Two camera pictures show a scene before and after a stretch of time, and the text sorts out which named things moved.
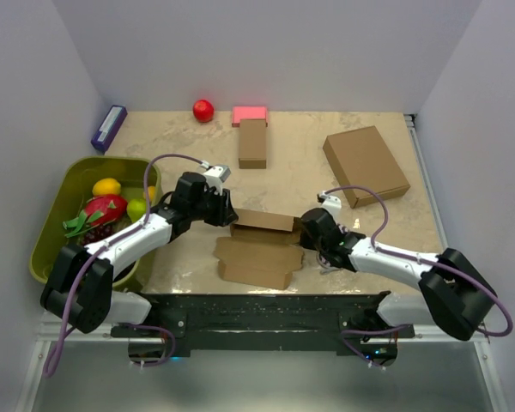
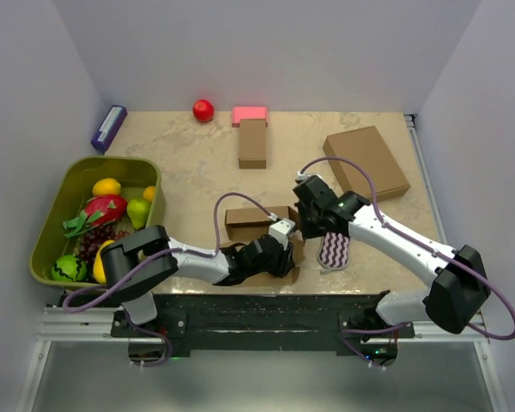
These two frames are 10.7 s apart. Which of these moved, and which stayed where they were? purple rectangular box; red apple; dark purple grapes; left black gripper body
Moved: left black gripper body
Stayed: red apple; purple rectangular box; dark purple grapes
